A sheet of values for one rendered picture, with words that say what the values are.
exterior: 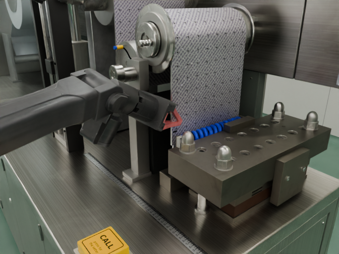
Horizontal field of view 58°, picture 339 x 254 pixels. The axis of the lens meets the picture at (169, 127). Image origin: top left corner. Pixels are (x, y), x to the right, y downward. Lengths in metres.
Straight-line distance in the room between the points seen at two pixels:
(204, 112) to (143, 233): 0.32
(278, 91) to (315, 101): 0.44
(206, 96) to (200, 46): 0.12
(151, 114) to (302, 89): 3.03
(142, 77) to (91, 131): 0.20
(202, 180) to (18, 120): 0.35
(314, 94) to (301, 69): 2.68
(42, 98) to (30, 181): 0.44
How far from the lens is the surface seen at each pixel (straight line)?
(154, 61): 0.70
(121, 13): 0.86
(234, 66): 0.81
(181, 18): 0.69
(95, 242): 0.61
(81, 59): 1.38
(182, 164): 0.64
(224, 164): 0.59
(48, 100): 0.46
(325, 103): 3.49
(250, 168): 0.62
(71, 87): 0.49
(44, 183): 0.85
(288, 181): 0.73
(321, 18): 0.82
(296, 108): 3.66
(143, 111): 0.61
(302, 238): 0.84
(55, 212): 0.74
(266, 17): 0.90
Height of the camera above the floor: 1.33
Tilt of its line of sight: 22 degrees down
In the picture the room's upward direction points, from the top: straight up
